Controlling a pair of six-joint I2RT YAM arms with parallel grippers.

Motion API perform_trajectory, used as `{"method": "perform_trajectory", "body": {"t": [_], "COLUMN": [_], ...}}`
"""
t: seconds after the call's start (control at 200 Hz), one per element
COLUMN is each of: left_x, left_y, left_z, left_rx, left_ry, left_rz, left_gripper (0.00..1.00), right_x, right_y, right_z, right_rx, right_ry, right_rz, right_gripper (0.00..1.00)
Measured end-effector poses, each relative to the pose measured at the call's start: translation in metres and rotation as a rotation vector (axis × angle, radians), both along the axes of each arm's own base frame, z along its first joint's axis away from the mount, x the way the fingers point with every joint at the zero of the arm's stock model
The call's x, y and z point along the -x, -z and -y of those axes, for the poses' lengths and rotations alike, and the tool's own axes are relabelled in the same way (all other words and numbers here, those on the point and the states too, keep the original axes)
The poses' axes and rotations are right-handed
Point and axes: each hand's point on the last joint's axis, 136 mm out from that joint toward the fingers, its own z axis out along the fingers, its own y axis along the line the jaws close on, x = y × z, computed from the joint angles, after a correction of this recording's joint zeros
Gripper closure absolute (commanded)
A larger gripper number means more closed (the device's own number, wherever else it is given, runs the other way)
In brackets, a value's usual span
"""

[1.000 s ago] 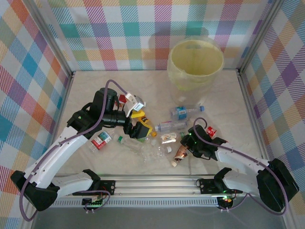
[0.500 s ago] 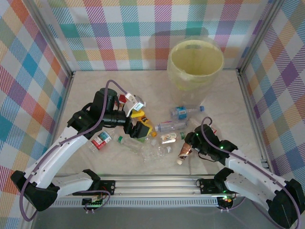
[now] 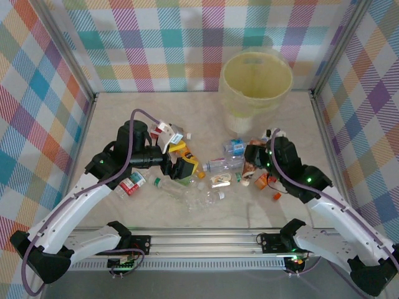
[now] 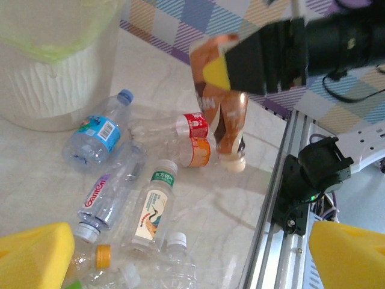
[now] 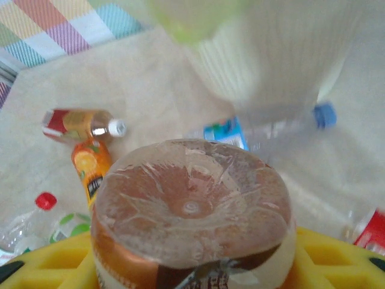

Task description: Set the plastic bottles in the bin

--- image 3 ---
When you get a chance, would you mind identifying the green label plastic bottle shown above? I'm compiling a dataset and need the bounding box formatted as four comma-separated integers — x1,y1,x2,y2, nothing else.
174,174,198,187

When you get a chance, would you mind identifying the orange juice bottle black label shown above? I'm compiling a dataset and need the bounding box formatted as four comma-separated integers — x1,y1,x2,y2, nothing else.
177,141,206,180

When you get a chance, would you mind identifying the brown label drink bottle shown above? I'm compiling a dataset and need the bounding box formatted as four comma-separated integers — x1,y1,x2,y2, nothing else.
241,138,271,187

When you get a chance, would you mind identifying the water bottle blue barcode label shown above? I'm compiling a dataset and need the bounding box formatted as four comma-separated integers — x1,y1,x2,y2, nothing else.
222,138,250,156

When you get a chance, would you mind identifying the orange bottle red cap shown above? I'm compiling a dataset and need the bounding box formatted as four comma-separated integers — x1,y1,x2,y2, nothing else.
254,172,272,191

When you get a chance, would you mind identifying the clear bottle green neck band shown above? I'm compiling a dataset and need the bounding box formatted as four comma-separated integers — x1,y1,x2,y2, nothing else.
146,174,190,202

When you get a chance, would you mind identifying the clear bottle red label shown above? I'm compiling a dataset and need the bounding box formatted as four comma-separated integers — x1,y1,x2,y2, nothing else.
114,170,148,200

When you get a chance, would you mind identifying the clear water bottle pale label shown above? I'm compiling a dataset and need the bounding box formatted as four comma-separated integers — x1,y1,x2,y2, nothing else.
201,156,247,173

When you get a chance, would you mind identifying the crushed clear bottle white cap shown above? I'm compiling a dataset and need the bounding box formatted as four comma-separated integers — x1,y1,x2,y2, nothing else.
185,188,226,213

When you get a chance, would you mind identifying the small bottle green cap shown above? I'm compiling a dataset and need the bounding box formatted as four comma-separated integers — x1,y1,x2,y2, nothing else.
209,172,244,189

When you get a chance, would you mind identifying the translucent yellow round bin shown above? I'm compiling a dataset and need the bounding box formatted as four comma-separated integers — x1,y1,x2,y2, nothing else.
218,46,294,143

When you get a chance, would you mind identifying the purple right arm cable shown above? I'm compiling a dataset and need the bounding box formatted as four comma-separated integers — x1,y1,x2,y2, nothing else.
269,128,399,299

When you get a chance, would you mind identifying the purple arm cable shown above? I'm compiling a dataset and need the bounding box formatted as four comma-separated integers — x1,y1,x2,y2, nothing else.
269,128,399,299
21,108,161,296

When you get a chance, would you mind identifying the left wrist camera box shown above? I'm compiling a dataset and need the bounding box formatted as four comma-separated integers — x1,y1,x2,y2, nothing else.
155,120,185,147

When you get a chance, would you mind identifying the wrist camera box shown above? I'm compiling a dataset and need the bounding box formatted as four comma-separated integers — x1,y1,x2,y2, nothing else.
261,127,287,140
155,120,185,147

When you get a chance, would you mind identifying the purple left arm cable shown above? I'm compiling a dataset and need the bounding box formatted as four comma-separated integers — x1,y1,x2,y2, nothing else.
21,108,161,296

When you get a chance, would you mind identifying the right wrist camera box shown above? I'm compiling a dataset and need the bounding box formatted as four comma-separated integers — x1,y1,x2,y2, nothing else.
261,127,287,140

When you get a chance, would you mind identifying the aluminium table edge rail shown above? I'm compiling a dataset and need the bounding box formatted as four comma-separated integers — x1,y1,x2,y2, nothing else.
310,92,359,231
53,93,100,234

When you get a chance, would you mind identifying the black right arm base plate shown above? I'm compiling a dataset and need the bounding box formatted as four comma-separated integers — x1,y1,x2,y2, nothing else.
259,232,319,254

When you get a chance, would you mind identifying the aluminium mounting rail beam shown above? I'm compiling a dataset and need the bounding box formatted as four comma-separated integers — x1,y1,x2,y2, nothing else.
33,226,378,260

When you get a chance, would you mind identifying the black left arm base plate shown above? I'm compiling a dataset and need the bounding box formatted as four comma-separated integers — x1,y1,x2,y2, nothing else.
94,235,152,257

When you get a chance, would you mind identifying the grey slotted cable duct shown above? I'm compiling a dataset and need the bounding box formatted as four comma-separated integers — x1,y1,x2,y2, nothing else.
49,260,287,272

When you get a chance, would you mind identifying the aluminium frame post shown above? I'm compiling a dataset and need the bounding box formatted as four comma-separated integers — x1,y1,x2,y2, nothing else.
31,0,96,99
311,0,373,96

